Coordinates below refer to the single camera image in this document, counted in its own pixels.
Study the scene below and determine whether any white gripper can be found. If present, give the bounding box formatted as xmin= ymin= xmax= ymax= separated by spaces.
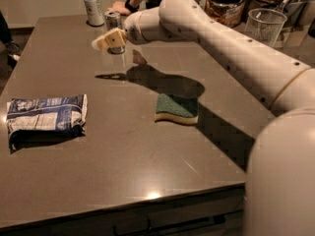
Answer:
xmin=92 ymin=7 xmax=164 ymax=50

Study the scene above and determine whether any silver redbull can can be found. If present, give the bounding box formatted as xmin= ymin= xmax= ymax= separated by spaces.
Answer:
xmin=104 ymin=11 xmax=125 ymax=54

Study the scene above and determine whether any white soda can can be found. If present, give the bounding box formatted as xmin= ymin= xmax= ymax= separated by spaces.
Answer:
xmin=84 ymin=0 xmax=104 ymax=27

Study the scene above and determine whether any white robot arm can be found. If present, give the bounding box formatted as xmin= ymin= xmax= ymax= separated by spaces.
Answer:
xmin=92 ymin=0 xmax=315 ymax=236

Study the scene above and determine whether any green yellow sponge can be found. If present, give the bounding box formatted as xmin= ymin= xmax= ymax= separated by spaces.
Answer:
xmin=155 ymin=93 xmax=199 ymax=125

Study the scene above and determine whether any person's hand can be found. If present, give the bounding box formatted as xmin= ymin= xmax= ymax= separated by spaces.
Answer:
xmin=108 ymin=1 xmax=131 ymax=16

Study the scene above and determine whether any black wrist watch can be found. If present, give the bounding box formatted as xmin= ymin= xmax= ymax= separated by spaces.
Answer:
xmin=125 ymin=0 xmax=140 ymax=13

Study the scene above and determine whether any dark shoe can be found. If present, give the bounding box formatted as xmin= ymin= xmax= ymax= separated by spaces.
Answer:
xmin=5 ymin=41 xmax=22 ymax=62

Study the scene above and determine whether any glass jar black lid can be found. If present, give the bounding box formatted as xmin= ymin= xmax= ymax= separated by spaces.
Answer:
xmin=205 ymin=0 xmax=244 ymax=28

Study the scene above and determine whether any blue white chip bag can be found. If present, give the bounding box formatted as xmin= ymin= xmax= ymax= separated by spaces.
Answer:
xmin=6 ymin=94 xmax=88 ymax=150

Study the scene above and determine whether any black drawer handle left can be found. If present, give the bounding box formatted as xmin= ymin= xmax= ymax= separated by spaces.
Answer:
xmin=112 ymin=218 xmax=152 ymax=236

